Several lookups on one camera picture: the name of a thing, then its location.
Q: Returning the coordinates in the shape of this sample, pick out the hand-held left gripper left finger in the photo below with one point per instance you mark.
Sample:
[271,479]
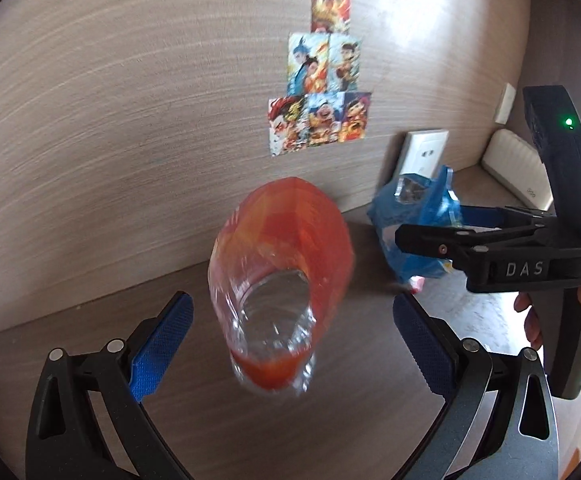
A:
[163,345]

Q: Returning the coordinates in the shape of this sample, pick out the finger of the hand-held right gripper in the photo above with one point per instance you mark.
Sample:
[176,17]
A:
[435,242]
[505,215]

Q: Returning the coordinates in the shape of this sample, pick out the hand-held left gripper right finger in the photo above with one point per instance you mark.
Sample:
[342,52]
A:
[420,340]

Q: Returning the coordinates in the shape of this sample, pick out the blue snack bag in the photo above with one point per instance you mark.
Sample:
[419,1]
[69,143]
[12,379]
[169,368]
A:
[395,210]

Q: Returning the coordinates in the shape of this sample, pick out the plastic bottle with red label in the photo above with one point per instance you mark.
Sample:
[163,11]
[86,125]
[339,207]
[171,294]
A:
[290,240]

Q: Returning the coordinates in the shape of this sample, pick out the person's right hand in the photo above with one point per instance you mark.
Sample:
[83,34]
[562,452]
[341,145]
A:
[531,320]

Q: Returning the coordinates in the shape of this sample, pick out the cream bread box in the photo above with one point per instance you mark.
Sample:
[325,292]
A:
[512,165]

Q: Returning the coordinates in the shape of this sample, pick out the white wall socket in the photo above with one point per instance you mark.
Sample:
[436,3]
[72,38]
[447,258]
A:
[505,104]
[423,152]

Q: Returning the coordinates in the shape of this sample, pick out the group of cartoon wall stickers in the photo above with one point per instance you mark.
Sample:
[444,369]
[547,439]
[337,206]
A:
[320,85]

